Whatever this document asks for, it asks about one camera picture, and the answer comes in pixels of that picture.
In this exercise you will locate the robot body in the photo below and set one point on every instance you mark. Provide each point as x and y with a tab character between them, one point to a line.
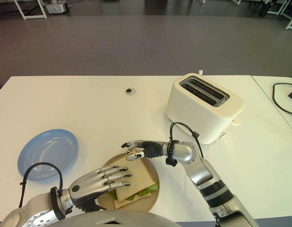
112	217

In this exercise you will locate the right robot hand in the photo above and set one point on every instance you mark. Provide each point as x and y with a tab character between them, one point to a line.
155	149

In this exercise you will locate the bread slice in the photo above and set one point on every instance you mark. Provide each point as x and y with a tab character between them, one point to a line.
126	204
141	175

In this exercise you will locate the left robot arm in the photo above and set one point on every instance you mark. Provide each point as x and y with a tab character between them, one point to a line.
39	210

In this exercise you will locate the green lettuce leaf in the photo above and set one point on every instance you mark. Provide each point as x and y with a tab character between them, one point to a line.
153	188

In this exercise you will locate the tan plate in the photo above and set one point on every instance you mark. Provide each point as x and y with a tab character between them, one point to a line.
147	203

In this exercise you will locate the blue plate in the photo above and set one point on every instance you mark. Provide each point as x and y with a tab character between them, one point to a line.
46	153

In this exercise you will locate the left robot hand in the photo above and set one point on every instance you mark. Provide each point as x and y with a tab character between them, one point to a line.
89	184

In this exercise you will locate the cream toaster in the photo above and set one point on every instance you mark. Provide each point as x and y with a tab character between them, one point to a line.
202	118

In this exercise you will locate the silver metal box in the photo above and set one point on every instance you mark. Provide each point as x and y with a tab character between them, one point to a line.
56	6

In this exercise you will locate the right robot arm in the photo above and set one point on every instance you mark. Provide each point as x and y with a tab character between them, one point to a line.
202	170

